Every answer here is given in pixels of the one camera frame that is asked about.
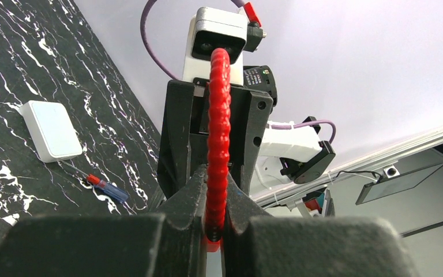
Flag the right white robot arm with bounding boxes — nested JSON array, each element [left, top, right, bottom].
[[157, 66, 336, 197]]

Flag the white rectangular box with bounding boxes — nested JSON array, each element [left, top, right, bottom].
[[19, 100, 83, 163]]

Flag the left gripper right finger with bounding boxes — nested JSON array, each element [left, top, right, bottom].
[[223, 177, 419, 276]]

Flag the black monitor outside enclosure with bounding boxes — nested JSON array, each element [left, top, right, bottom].
[[355, 162, 443, 205]]

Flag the blue red screwdriver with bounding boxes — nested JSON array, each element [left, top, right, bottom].
[[62, 161, 129, 203]]

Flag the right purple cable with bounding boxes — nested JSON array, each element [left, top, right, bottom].
[[140, 0, 337, 144]]

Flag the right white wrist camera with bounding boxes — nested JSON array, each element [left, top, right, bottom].
[[181, 2, 266, 85]]

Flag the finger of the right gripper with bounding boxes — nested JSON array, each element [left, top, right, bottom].
[[230, 86, 273, 194], [157, 80, 207, 198]]

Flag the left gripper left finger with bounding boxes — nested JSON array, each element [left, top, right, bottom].
[[0, 165, 207, 276]]

